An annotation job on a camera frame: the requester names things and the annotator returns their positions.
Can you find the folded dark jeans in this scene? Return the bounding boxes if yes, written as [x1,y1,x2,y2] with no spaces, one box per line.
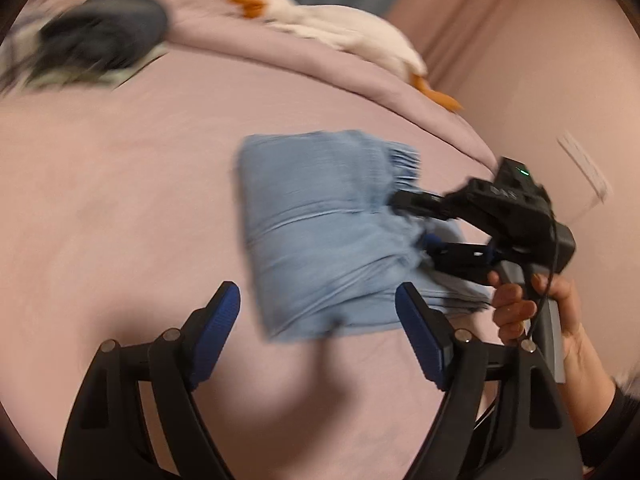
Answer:
[37,0,171,73]

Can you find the light green folded cloth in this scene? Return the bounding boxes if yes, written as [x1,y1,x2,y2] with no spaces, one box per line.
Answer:
[0,45,168,93]

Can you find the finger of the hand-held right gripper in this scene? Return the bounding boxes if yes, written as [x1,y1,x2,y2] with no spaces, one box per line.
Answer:
[419,232,502,283]
[389,187,453,222]

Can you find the person's right hand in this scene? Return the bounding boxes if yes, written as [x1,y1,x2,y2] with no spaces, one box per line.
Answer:
[487,270,610,402]

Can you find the white wall outlet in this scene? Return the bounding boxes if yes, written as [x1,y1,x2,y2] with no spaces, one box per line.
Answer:
[557,130,613,206]

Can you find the white goose plush toy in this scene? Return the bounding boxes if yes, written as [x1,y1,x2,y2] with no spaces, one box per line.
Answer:
[227,0,463,113]

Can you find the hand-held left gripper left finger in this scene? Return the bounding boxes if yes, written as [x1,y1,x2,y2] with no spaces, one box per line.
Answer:
[56,281,242,480]

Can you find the light blue pants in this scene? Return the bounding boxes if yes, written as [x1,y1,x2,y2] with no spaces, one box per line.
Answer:
[235,129,493,343]

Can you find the person's right forearm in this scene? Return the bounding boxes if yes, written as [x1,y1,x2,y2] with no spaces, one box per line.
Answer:
[565,367,640,480]

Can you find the black cable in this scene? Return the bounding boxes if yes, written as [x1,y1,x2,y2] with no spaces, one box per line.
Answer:
[522,207,558,343]

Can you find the pink curtain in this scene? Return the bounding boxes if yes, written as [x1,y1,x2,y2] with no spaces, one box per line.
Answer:
[387,0,546,91]

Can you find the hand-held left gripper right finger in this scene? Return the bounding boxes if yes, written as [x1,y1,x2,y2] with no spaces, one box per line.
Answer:
[395,281,586,480]

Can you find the pink-grey duvet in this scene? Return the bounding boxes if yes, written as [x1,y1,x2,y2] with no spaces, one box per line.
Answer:
[20,0,501,171]

